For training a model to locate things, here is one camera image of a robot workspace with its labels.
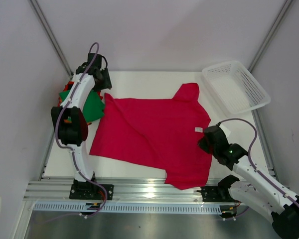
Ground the crimson t shirt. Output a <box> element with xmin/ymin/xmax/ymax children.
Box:
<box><xmin>90</xmin><ymin>83</ymin><xmax>212</xmax><ymax>190</ymax></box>

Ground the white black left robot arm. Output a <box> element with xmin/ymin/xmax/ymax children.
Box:
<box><xmin>51</xmin><ymin>53</ymin><xmax>112</xmax><ymax>199</ymax></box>

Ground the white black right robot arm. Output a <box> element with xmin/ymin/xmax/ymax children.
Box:
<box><xmin>198</xmin><ymin>124</ymin><xmax>299</xmax><ymax>239</ymax></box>

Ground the green folded t shirt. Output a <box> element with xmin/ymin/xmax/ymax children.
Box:
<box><xmin>58</xmin><ymin>89</ymin><xmax>106</xmax><ymax>124</ymax></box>

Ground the red folded t shirt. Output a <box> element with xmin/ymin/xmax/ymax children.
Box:
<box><xmin>58</xmin><ymin>81</ymin><xmax>105</xmax><ymax>111</ymax></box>

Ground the white plastic basket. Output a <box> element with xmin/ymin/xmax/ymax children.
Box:
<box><xmin>201</xmin><ymin>60</ymin><xmax>271</xmax><ymax>117</ymax></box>

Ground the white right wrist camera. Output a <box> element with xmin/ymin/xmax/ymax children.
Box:
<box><xmin>219</xmin><ymin>124</ymin><xmax>231</xmax><ymax>138</ymax></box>

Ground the white slotted cable duct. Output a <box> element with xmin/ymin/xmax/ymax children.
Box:
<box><xmin>33</xmin><ymin>202</ymin><xmax>222</xmax><ymax>215</ymax></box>

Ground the left aluminium corner post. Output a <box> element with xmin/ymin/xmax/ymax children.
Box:
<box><xmin>28</xmin><ymin>0</ymin><xmax>73</xmax><ymax>76</ymax></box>

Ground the aluminium corner post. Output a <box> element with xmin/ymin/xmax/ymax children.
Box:
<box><xmin>28</xmin><ymin>0</ymin><xmax>73</xmax><ymax>76</ymax></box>
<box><xmin>248</xmin><ymin>0</ymin><xmax>297</xmax><ymax>73</ymax></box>

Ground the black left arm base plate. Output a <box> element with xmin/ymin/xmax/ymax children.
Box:
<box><xmin>69</xmin><ymin>182</ymin><xmax>105</xmax><ymax>200</ymax></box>

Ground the aluminium front rail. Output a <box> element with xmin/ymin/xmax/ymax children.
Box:
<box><xmin>23</xmin><ymin>177</ymin><xmax>204</xmax><ymax>204</ymax></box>

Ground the right aluminium corner post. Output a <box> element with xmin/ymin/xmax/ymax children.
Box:
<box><xmin>248</xmin><ymin>0</ymin><xmax>297</xmax><ymax>73</ymax></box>

